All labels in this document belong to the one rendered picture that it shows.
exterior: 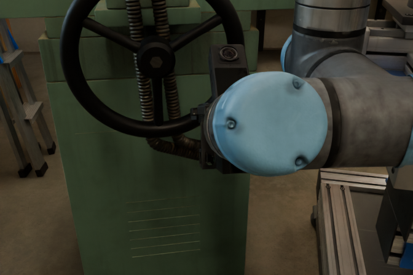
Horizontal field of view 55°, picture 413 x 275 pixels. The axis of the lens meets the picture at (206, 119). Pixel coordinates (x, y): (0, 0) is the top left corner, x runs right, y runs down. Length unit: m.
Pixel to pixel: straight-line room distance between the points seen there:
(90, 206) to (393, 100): 0.80
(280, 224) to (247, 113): 1.28
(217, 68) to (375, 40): 0.60
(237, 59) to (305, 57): 0.10
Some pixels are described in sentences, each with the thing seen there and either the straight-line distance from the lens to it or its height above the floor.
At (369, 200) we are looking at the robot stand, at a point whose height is 0.21.
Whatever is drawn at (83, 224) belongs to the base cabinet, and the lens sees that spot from 1.05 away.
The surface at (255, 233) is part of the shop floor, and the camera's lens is 1.48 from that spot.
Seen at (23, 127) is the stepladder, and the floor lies 0.24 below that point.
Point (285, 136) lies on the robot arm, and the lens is 0.27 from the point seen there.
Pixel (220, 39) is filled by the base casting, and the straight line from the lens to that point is 0.83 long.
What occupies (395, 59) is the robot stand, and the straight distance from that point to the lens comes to 1.04.
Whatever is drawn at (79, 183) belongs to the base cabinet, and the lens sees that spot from 0.97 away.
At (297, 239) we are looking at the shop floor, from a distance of 1.48.
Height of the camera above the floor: 1.01
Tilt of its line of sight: 27 degrees down
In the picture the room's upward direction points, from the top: straight up
